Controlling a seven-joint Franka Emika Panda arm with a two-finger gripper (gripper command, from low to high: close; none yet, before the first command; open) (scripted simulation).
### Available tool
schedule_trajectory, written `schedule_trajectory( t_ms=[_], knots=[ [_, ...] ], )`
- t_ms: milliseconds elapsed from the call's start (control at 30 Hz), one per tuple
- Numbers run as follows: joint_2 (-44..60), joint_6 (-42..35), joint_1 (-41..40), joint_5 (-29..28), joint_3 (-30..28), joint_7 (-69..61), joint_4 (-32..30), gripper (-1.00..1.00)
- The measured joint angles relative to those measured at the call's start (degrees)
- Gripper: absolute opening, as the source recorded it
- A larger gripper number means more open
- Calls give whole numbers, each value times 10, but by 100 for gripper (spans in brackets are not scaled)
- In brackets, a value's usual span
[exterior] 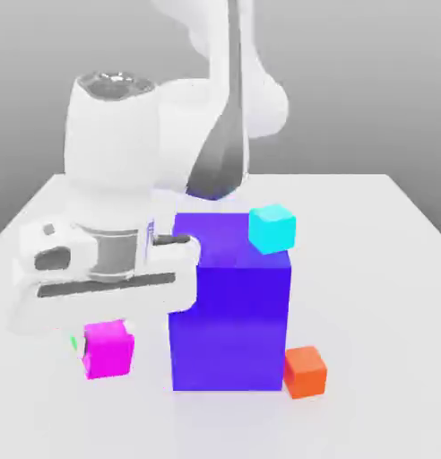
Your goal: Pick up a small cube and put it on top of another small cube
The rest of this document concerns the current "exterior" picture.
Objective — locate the large purple box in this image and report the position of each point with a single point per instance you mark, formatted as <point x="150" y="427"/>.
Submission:
<point x="235" y="322"/>

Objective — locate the small orange cube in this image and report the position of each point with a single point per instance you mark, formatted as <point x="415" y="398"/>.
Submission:
<point x="306" y="373"/>

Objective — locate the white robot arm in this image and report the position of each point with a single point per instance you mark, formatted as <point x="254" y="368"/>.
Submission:
<point x="109" y="143"/>

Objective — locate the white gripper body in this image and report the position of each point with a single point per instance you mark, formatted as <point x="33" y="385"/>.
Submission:
<point x="109" y="304"/>

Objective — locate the small magenta cube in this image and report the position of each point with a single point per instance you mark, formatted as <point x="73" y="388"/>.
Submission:
<point x="109" y="349"/>

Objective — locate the small green cube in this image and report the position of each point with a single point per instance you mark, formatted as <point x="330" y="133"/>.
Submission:
<point x="74" y="342"/>

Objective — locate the small cyan cube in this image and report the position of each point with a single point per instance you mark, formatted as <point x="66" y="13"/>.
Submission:
<point x="272" y="229"/>

